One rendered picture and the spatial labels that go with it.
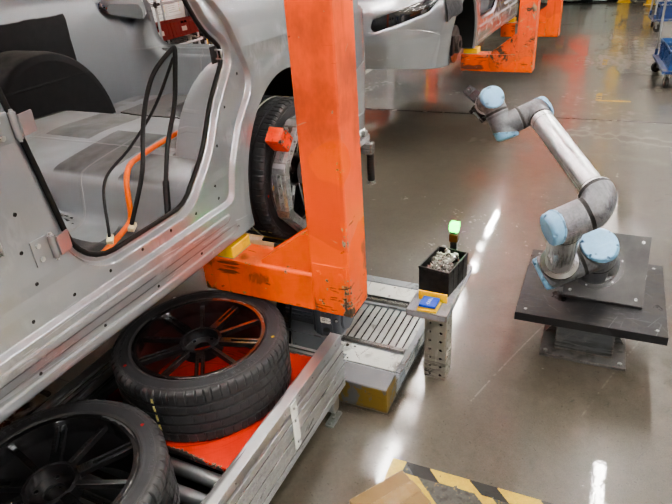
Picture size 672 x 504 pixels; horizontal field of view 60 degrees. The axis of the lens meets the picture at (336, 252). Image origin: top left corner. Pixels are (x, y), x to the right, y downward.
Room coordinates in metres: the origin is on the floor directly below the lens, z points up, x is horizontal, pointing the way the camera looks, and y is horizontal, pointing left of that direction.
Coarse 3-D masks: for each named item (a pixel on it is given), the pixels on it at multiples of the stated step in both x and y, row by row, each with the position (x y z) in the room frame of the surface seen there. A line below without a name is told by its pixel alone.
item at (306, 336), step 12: (288, 312) 2.21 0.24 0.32; (300, 312) 2.19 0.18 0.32; (312, 312) 2.15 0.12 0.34; (324, 312) 2.11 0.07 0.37; (288, 324) 2.20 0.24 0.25; (300, 324) 2.23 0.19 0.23; (312, 324) 2.22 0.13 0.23; (324, 324) 2.11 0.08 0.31; (336, 324) 2.09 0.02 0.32; (348, 324) 2.14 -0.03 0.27; (300, 336) 2.17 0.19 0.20; (312, 336) 2.15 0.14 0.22; (324, 336) 2.12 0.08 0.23; (312, 348) 2.15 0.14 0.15
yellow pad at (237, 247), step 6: (246, 234) 2.20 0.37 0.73; (240, 240) 2.15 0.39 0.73; (246, 240) 2.18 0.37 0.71; (228, 246) 2.10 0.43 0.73; (234, 246) 2.10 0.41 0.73; (240, 246) 2.14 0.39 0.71; (246, 246) 2.17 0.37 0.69; (222, 252) 2.11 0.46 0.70; (228, 252) 2.09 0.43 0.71; (234, 252) 2.10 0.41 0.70; (240, 252) 2.13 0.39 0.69
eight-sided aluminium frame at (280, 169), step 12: (288, 120) 2.48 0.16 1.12; (288, 132) 2.46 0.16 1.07; (276, 156) 2.37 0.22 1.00; (288, 156) 2.35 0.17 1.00; (276, 168) 2.33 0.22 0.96; (288, 168) 2.34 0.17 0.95; (276, 180) 2.33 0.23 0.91; (288, 180) 2.33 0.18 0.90; (276, 192) 2.34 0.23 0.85; (288, 192) 2.32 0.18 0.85; (276, 204) 2.34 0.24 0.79; (288, 204) 2.31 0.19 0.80; (288, 216) 2.31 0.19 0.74; (300, 228) 2.41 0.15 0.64
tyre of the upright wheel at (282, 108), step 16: (272, 96) 2.68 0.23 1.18; (288, 96) 2.68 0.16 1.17; (272, 112) 2.49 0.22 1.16; (288, 112) 2.55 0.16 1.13; (256, 128) 2.44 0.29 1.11; (256, 144) 2.38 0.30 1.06; (256, 160) 2.34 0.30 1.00; (256, 176) 2.32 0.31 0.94; (256, 192) 2.31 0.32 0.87; (256, 208) 2.32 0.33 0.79; (272, 208) 2.35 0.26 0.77; (256, 224) 2.37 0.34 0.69; (272, 224) 2.34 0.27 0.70
